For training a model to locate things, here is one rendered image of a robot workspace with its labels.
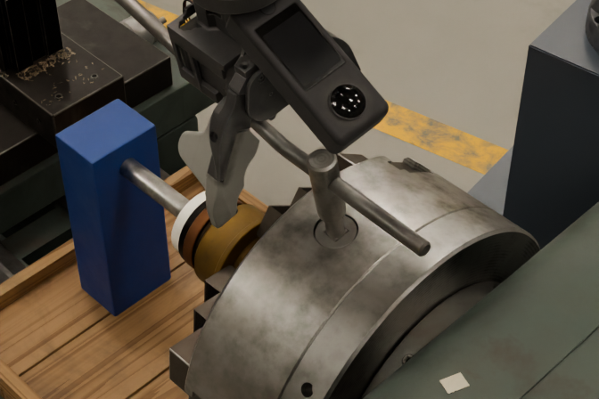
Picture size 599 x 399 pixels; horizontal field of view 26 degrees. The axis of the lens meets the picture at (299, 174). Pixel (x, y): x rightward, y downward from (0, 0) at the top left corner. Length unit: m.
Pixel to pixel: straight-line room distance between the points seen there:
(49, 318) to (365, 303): 0.54
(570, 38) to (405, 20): 1.87
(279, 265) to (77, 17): 0.75
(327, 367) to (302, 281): 0.07
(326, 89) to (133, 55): 0.78
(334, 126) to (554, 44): 0.62
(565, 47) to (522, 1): 1.97
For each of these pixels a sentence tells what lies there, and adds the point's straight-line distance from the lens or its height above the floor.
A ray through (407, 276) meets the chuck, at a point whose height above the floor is 1.24.
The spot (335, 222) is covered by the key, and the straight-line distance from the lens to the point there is 0.97.
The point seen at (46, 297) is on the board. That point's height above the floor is 0.89.
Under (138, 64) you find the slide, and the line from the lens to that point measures 1.58.
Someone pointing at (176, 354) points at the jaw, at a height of 1.11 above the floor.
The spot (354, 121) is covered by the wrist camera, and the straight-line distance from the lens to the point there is 0.83.
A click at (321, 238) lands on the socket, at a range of 0.99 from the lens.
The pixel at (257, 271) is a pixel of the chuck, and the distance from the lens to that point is 0.99.
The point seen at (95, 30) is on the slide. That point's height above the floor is 0.97.
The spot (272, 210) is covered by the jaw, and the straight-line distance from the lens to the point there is 1.14.
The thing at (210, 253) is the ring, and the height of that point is 1.10.
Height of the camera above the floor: 1.95
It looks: 43 degrees down
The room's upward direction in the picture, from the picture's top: straight up
